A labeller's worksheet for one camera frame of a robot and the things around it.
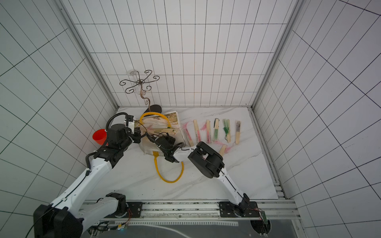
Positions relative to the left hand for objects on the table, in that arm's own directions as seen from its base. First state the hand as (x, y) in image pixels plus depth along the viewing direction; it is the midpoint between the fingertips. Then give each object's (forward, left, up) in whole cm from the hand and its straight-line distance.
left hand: (138, 130), depth 81 cm
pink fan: (+12, -34, -19) cm, 41 cm away
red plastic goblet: (-2, +23, -4) cm, 23 cm away
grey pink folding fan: (+13, -63, -19) cm, 67 cm away
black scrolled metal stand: (+28, 0, +9) cm, 29 cm away
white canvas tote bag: (+1, -12, +5) cm, 13 cm away
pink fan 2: (-1, -52, -19) cm, 55 cm away
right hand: (+10, -16, -16) cm, 25 cm away
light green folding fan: (+18, -48, -18) cm, 55 cm away
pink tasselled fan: (+10, -27, -19) cm, 35 cm away
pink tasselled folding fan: (+17, -41, -19) cm, 48 cm away
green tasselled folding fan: (+16, -56, -19) cm, 61 cm away
